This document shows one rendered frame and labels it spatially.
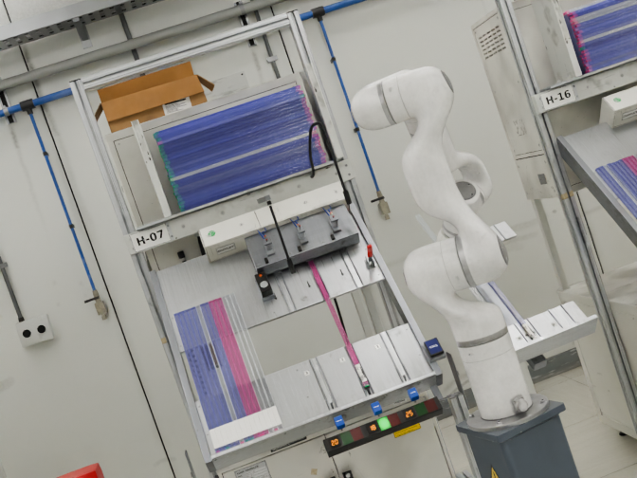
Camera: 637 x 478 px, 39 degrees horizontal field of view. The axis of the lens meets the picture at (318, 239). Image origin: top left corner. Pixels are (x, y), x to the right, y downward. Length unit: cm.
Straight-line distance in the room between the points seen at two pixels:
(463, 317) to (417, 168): 34
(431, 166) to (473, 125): 268
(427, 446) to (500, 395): 92
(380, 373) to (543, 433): 66
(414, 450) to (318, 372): 49
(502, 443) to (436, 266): 41
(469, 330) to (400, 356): 63
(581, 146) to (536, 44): 43
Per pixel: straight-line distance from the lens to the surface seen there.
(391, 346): 262
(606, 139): 322
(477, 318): 200
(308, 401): 256
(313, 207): 287
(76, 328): 446
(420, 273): 199
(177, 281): 288
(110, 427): 452
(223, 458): 252
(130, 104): 326
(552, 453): 209
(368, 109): 199
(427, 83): 197
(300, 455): 286
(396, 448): 291
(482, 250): 197
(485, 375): 203
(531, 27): 338
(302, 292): 276
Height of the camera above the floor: 134
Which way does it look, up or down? 3 degrees down
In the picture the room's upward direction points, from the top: 19 degrees counter-clockwise
